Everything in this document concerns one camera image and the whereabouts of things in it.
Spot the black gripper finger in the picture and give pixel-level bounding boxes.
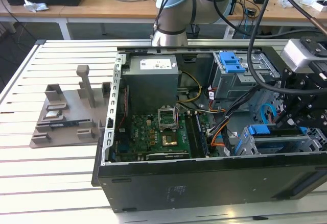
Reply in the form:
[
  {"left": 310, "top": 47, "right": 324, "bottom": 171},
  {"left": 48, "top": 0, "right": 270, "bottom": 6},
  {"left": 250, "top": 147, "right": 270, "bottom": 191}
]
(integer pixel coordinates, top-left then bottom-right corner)
[
  {"left": 274, "top": 101, "right": 315, "bottom": 135},
  {"left": 279, "top": 66, "right": 308, "bottom": 108}
]

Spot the metal disk bay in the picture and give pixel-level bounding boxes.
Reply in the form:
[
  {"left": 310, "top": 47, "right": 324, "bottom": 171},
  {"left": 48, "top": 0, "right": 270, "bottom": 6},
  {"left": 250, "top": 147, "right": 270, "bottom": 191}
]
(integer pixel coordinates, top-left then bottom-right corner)
[{"left": 233, "top": 124, "right": 327, "bottom": 156}]

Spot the metal drive cage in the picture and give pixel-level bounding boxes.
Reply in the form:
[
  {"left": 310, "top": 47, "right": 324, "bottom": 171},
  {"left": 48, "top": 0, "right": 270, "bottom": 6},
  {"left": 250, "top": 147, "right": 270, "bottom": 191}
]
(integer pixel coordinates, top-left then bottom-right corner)
[{"left": 209, "top": 52, "right": 282, "bottom": 107}]

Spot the blue plastic drive latch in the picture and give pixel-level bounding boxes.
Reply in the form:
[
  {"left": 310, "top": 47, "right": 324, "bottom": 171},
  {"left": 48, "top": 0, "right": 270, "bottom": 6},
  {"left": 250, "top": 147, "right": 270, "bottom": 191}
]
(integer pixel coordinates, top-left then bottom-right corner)
[{"left": 219, "top": 52, "right": 247, "bottom": 74}]

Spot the RAM stick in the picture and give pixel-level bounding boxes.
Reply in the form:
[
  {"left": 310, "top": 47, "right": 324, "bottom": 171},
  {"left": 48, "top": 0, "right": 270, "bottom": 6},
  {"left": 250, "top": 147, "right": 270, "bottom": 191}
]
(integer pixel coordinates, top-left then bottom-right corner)
[
  {"left": 50, "top": 121, "right": 79, "bottom": 129},
  {"left": 195, "top": 111, "right": 209, "bottom": 156}
]

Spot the white and black box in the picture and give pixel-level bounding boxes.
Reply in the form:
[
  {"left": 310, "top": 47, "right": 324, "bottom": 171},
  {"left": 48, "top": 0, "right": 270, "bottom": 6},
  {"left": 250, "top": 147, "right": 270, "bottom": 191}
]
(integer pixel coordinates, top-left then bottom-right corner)
[{"left": 300, "top": 0, "right": 327, "bottom": 13}]

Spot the black RAM slot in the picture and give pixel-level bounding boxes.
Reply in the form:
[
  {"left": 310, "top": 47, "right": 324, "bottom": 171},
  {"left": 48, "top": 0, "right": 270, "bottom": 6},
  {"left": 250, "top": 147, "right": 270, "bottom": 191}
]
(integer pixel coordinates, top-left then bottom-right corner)
[{"left": 185, "top": 112, "right": 199, "bottom": 158}]

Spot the black PC case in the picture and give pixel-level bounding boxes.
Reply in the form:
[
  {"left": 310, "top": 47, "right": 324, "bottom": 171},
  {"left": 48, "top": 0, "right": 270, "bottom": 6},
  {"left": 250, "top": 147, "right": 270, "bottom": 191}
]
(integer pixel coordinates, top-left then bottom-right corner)
[{"left": 91, "top": 38, "right": 327, "bottom": 213}]

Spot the black waste bin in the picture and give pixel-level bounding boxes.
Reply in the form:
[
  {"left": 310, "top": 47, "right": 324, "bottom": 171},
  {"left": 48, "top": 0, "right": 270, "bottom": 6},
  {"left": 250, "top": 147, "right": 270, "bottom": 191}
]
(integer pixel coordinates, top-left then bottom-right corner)
[{"left": 185, "top": 23, "right": 201, "bottom": 40}]

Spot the metal locking lever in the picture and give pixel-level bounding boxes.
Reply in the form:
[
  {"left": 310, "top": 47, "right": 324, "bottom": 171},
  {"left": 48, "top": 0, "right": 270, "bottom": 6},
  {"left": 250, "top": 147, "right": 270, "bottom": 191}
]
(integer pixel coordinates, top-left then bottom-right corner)
[{"left": 174, "top": 105, "right": 180, "bottom": 130}]

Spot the metal socket cover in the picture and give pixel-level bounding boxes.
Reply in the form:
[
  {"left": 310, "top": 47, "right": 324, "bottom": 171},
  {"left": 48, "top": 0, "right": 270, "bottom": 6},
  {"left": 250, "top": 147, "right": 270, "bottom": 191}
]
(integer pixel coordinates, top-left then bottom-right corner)
[{"left": 157, "top": 105, "right": 177, "bottom": 130}]

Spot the CPU socket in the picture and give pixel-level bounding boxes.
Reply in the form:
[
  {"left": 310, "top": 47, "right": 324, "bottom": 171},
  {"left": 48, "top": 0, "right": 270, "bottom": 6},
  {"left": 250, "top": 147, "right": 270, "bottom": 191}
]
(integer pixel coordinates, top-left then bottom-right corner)
[{"left": 161, "top": 129, "right": 179, "bottom": 147}]

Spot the black graphics card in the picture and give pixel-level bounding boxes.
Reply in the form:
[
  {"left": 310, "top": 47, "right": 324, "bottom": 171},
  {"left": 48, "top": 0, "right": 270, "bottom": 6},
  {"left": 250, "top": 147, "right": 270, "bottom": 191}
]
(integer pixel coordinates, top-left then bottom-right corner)
[{"left": 145, "top": 152, "right": 191, "bottom": 161}]

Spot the grey power supply unit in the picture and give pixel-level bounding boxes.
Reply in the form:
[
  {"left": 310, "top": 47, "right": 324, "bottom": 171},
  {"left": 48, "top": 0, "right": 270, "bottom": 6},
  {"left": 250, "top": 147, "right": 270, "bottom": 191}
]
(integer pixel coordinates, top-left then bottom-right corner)
[{"left": 122, "top": 55, "right": 182, "bottom": 112}]

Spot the green motherboard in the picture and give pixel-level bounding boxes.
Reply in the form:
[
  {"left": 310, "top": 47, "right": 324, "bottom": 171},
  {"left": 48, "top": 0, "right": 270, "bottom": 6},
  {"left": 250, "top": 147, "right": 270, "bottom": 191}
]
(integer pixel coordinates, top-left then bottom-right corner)
[{"left": 112, "top": 111, "right": 218, "bottom": 161}]

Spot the long wooden desk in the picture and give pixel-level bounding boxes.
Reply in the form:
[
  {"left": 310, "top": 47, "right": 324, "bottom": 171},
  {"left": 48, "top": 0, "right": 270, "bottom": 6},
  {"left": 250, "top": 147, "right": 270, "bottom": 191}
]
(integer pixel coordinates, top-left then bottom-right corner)
[{"left": 59, "top": 0, "right": 327, "bottom": 40}]

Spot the grey parts rack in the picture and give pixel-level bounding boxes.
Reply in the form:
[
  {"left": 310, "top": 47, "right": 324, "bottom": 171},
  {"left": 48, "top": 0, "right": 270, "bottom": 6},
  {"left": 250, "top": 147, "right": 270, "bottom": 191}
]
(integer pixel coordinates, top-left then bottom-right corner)
[{"left": 28, "top": 65, "right": 112, "bottom": 150}]

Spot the silver CPU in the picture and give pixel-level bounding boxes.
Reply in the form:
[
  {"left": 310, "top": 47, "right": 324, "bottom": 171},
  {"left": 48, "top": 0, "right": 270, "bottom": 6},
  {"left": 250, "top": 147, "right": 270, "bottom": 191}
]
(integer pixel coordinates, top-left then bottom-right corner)
[{"left": 45, "top": 110, "right": 62, "bottom": 119}]

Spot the crumpled white plastic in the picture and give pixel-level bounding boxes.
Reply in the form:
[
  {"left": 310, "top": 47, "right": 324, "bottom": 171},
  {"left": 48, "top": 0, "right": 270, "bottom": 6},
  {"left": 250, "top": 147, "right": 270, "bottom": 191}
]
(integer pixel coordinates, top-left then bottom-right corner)
[{"left": 23, "top": 0, "right": 49, "bottom": 13}]

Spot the short wooden desk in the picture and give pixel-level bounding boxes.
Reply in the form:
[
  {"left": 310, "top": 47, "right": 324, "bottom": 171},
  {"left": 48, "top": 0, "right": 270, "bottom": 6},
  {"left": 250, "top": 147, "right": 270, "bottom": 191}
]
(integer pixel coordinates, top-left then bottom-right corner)
[{"left": 0, "top": 0, "right": 69, "bottom": 40}]

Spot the short orange wire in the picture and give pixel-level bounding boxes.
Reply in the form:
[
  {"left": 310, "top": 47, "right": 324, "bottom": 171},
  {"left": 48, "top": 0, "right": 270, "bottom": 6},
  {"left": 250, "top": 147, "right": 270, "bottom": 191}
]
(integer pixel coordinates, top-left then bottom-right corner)
[{"left": 267, "top": 106, "right": 276, "bottom": 126}]

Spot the blue wire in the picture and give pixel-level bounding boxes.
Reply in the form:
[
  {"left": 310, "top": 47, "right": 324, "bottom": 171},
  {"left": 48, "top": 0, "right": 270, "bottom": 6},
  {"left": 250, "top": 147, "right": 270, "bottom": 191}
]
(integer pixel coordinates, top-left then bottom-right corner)
[{"left": 260, "top": 102, "right": 278, "bottom": 127}]

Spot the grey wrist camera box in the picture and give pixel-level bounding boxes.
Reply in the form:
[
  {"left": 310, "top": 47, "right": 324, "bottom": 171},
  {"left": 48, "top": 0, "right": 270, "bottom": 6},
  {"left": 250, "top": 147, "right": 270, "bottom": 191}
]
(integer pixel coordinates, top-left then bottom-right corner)
[{"left": 280, "top": 36, "right": 327, "bottom": 73}]

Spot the black cable bundle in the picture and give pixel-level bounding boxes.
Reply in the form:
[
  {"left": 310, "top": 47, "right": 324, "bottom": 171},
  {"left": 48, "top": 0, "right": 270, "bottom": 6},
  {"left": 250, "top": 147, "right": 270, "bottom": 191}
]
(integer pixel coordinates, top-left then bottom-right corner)
[{"left": 221, "top": 85, "right": 264, "bottom": 156}]

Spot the thick black camera cable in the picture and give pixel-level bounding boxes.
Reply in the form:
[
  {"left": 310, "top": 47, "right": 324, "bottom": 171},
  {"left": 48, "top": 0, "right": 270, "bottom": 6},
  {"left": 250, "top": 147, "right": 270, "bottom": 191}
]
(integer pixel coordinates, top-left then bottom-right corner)
[
  {"left": 276, "top": 0, "right": 327, "bottom": 35},
  {"left": 248, "top": 0, "right": 285, "bottom": 94}
]

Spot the blue hanging cable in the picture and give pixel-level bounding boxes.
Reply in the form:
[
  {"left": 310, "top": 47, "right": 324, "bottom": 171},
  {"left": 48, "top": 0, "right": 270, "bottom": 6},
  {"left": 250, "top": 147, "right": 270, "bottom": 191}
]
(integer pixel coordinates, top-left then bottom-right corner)
[{"left": 243, "top": 8, "right": 250, "bottom": 40}]

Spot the orange wire bundle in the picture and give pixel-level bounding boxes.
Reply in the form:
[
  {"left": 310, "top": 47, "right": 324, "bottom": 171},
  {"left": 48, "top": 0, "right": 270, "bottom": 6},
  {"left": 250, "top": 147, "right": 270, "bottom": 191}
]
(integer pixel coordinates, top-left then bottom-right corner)
[{"left": 209, "top": 118, "right": 230, "bottom": 148}]

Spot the yellow and black wire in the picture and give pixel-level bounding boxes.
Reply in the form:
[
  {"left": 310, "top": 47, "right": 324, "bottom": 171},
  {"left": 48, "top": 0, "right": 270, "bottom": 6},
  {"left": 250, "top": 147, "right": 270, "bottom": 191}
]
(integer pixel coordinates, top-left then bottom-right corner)
[{"left": 177, "top": 70, "right": 202, "bottom": 107}]

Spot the black arm base cable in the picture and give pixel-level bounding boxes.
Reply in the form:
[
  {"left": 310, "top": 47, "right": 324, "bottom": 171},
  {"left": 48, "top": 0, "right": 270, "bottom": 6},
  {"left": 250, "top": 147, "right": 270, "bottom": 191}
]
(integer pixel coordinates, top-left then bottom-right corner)
[{"left": 152, "top": 0, "right": 180, "bottom": 40}]

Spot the red and black wire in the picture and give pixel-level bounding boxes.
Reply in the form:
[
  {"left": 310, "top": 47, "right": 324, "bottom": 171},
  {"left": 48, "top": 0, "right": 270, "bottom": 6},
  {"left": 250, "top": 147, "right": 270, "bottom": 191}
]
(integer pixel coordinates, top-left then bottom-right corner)
[{"left": 119, "top": 86, "right": 129, "bottom": 131}]

